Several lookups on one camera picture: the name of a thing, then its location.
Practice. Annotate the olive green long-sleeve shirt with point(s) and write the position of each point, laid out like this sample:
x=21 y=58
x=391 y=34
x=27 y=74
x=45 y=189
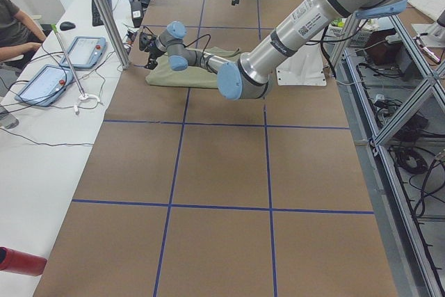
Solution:
x=192 y=77

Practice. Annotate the far blue teach pendant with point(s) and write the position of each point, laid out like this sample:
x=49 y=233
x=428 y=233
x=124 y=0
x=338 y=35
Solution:
x=85 y=51

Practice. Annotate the blue teach pendant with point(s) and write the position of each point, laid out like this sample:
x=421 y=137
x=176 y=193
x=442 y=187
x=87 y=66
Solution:
x=46 y=86
x=85 y=51

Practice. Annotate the black computer mouse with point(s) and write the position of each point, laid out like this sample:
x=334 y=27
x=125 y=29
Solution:
x=65 y=26

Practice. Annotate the metal reacher grabber stick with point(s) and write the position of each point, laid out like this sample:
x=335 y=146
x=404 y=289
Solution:
x=84 y=96

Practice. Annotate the near blue teach pendant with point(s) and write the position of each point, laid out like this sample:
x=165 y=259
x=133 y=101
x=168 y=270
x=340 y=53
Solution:
x=46 y=86

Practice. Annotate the seated person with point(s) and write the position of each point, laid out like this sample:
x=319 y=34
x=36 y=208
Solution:
x=21 y=37

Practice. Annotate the red bottle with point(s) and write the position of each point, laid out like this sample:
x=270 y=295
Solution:
x=14 y=261

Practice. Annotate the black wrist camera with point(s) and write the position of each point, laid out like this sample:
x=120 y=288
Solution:
x=145 y=41

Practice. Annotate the white pedestal column with base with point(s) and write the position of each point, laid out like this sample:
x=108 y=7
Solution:
x=304 y=68

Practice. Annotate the aluminium frame post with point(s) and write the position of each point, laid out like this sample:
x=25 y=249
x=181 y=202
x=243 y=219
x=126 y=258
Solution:
x=107 y=17

